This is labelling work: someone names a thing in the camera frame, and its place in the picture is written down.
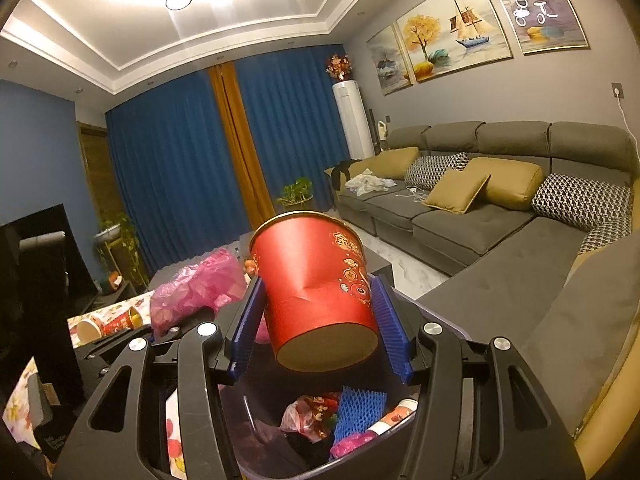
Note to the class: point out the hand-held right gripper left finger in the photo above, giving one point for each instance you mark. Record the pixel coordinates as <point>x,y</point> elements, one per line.
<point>247,330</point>

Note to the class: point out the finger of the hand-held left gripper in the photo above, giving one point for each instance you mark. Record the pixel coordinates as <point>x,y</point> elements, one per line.
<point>110,347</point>

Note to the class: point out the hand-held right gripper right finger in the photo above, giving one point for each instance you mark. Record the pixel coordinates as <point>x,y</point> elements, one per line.
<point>392,330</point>

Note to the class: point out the red gold-print paper cup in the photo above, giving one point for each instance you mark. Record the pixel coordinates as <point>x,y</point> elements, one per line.
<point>310,280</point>

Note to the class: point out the blue foam net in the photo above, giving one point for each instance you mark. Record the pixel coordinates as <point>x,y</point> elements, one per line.
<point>357,410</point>

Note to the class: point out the clear red-print plastic bag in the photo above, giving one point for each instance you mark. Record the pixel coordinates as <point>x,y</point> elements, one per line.
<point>310,417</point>

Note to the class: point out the grey trash bin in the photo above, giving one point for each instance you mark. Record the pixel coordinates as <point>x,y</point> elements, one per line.
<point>260,440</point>

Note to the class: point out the small pink plastic bag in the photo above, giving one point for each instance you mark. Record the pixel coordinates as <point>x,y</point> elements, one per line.
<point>352,447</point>

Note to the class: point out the beige paper cup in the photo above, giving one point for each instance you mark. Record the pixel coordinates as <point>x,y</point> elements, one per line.
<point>89,331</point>

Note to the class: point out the black television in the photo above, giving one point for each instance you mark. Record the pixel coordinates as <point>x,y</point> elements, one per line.
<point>10,280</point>

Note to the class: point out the gold plant stand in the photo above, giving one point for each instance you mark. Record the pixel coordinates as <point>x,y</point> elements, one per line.
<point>120,260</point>

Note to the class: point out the vine plant in white pot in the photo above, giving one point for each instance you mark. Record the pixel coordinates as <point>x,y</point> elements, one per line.
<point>117,225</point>

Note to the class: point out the grey sofa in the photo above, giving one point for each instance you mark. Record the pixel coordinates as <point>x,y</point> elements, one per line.
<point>475,230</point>

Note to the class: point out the plant in green pot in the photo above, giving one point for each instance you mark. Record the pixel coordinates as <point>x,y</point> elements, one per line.
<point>295,195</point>

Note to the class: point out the brown wooden door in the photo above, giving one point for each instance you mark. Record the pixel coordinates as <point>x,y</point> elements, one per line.
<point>95,170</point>

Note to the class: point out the white cloth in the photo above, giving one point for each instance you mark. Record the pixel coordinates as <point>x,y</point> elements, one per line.
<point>370,182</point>

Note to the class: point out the square mustard cushion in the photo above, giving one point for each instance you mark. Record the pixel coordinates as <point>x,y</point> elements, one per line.
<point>457,192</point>

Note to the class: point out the long mustard cushion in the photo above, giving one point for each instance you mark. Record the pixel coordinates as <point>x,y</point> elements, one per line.
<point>392,165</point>

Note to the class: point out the black garment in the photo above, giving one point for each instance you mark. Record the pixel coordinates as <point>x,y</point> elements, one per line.
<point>342,172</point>

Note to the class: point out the wide blue curtain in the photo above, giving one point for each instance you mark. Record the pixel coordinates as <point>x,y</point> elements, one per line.
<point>170,175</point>

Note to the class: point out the orange curtain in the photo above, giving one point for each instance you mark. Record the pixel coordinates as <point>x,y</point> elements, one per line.
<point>240,150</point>

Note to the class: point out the rounded mustard cushion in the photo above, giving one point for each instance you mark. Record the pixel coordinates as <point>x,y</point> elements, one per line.
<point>515,182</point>

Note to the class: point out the white handheld device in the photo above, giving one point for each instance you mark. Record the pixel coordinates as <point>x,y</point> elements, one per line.
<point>382,132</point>

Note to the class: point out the narrow blue curtain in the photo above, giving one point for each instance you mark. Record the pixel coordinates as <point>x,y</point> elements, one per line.
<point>295,125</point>

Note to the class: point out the white standing air conditioner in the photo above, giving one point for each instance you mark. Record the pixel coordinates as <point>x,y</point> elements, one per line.
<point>355,120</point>

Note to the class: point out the large black white patterned cushion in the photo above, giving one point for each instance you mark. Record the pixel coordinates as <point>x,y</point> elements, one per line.
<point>580,200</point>

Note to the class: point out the houndstooth patterned cushion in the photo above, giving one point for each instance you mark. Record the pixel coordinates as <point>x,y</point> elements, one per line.
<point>605,237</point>

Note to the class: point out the grey landscape painting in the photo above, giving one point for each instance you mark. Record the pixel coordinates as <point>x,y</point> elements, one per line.
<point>390,62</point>

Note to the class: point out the orange flower decoration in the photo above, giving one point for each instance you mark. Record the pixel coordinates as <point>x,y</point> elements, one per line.
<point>337,66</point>

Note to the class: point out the golden tree sailboat painting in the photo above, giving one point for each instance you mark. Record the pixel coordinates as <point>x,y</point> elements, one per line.
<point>450,30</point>

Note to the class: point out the purple seascape painting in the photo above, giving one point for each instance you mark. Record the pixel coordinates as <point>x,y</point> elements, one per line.
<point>545,15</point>

